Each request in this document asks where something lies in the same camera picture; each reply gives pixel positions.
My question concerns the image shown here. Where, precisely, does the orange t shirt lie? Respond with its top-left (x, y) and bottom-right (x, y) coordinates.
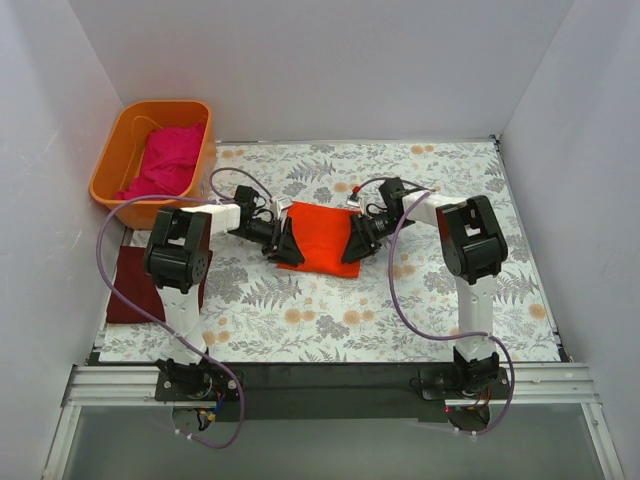
top-left (277, 202), bottom-right (360, 279)

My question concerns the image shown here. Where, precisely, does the pink t shirt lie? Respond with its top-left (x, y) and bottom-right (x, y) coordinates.
top-left (115, 124), bottom-right (205, 200)

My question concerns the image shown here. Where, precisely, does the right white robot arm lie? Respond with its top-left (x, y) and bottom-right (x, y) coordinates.
top-left (341, 177), bottom-right (509, 400)

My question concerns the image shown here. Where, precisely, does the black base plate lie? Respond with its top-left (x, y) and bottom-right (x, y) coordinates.
top-left (154, 361), bottom-right (509, 424)

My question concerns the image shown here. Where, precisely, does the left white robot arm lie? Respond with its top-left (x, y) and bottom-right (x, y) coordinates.
top-left (143, 186), bottom-right (304, 400)

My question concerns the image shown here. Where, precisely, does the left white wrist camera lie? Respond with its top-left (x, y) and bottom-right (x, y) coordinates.
top-left (269, 196), bottom-right (293, 218)

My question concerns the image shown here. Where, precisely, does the aluminium frame rail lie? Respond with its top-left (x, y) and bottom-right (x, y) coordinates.
top-left (44, 363), bottom-right (625, 479)

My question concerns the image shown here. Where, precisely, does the folded dark red t shirt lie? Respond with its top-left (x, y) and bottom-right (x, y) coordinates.
top-left (107, 244), bottom-right (212, 331)

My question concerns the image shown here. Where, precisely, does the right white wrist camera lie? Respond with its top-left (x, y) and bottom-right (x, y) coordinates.
top-left (346, 186), bottom-right (365, 212)

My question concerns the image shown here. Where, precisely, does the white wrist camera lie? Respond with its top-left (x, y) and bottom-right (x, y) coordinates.
top-left (269, 196), bottom-right (293, 218)
top-left (346, 186), bottom-right (365, 212)

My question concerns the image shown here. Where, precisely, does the orange plastic basket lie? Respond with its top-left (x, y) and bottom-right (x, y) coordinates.
top-left (89, 99), bottom-right (216, 210)

